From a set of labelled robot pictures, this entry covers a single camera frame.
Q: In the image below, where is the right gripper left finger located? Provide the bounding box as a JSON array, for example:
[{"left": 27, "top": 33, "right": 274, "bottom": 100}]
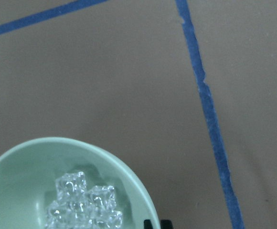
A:
[{"left": 144, "top": 219, "right": 153, "bottom": 229}]

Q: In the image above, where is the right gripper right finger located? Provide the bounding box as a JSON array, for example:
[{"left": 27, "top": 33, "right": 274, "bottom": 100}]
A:
[{"left": 160, "top": 219, "right": 173, "bottom": 229}]

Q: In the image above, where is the green bowl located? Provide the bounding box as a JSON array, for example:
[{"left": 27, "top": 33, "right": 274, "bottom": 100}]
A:
[{"left": 0, "top": 137, "right": 160, "bottom": 229}]

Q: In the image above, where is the clear ice cubes pile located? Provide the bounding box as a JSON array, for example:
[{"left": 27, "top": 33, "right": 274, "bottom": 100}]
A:
[{"left": 44, "top": 171, "right": 123, "bottom": 229}]

